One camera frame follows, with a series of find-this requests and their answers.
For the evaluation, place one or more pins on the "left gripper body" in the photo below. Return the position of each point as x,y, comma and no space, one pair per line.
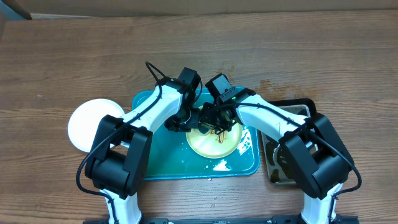
184,120

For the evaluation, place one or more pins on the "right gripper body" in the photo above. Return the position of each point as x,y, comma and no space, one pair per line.
215,118

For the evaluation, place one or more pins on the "green rimmed plate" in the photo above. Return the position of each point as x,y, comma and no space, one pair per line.
215,146

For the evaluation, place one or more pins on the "white plate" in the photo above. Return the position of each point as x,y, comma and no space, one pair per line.
84,121

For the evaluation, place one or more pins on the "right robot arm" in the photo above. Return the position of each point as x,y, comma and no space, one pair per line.
314,152

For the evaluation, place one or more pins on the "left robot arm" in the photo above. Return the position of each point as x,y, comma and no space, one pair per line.
117,162

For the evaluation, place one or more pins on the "teal plastic tray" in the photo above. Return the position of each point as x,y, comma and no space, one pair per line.
171,157

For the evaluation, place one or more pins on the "black water tray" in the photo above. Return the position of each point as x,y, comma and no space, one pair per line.
277,168

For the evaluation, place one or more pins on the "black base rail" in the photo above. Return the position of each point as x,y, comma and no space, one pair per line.
278,219

